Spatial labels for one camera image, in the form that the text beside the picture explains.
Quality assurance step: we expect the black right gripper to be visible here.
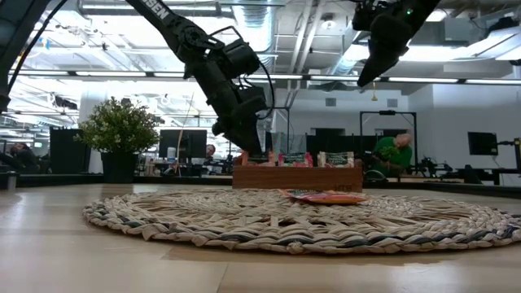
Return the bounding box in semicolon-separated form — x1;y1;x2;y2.
357;11;412;88

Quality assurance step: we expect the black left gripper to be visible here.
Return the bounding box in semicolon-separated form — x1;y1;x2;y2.
195;60;269;155

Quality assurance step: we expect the beige vanilla tea packet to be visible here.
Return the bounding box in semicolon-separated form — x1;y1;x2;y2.
317;151;356;168

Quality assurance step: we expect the person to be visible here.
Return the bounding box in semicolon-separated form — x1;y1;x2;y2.
7;142;42;174
203;143;219;164
368;132;414;178

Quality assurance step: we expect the black computer monitor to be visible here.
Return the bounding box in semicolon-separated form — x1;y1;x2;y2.
158;129;208;160

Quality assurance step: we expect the wooden compartment box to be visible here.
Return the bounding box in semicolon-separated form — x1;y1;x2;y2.
232;158;364;194

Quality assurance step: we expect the small green plant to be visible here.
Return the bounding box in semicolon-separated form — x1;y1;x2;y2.
380;145;402;163

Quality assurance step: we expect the black room divider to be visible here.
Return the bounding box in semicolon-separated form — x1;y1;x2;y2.
305;129;379;155

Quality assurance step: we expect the round woven placemat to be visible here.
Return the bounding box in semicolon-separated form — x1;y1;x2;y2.
82;189;521;256

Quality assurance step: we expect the grey dome object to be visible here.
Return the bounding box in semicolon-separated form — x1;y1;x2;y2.
363;169;387;183

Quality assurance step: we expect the green potted plant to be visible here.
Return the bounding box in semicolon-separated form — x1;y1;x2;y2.
74;96;160;184

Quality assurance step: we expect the long ceiling light strip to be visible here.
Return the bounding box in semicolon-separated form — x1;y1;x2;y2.
0;69;521;85

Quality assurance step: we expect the black background desk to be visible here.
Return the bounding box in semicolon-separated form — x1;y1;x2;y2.
455;164;521;186

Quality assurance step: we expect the black partition panel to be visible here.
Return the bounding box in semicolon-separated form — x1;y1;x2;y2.
49;128;93;174

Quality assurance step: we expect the silver ceiling duct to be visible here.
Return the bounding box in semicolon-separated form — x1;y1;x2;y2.
325;24;367;78
234;0;282;143

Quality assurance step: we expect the thin black frame stand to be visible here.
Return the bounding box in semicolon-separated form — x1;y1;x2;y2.
359;109;418;172

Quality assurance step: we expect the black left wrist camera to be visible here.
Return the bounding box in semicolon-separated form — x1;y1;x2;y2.
221;38;261;78

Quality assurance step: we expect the black wall monitor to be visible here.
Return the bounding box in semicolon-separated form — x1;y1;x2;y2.
466;131;500;157

